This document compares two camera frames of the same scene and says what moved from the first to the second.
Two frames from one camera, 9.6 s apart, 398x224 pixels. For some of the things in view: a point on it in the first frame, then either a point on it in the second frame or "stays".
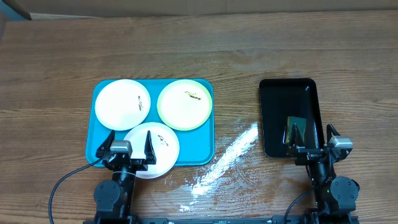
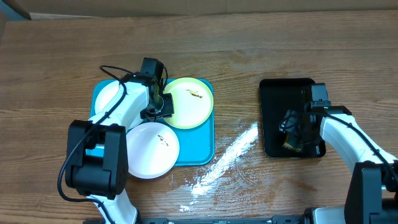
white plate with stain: x=165 y=145 stays
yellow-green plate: x=184 y=104 stays
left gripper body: x=138 y=165 to x=164 y=107
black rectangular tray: x=282 y=98 stays
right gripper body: x=308 y=155 to x=296 y=125
